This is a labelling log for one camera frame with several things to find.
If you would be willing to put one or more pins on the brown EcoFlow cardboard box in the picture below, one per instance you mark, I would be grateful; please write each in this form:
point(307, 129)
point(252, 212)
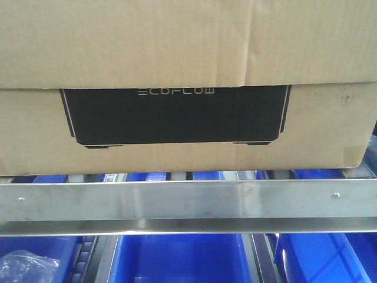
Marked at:
point(153, 86)

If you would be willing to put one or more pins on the middle blue plastic bin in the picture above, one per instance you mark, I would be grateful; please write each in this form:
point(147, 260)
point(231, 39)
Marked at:
point(180, 258)

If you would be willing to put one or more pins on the blue plastic bin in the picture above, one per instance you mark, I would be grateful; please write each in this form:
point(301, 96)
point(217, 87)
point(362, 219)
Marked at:
point(180, 258)
point(325, 257)
point(63, 248)

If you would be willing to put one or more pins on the lower right metal divider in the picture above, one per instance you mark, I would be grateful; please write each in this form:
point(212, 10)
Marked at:
point(263, 259)

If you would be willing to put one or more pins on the right blue plastic bin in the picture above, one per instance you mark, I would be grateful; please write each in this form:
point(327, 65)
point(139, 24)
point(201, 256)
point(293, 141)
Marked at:
point(325, 257)

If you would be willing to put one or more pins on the left blue plastic bin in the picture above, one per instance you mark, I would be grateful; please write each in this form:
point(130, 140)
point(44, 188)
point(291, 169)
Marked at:
point(63, 248)

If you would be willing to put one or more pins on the lower left roller track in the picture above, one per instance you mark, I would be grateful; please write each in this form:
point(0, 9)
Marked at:
point(83, 255)

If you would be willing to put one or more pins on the clear plastic bag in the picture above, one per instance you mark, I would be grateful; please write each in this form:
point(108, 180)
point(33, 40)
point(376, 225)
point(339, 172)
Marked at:
point(24, 266)

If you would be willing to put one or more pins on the metal shelf front rail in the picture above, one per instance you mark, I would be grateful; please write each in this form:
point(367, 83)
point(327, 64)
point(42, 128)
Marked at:
point(197, 206)

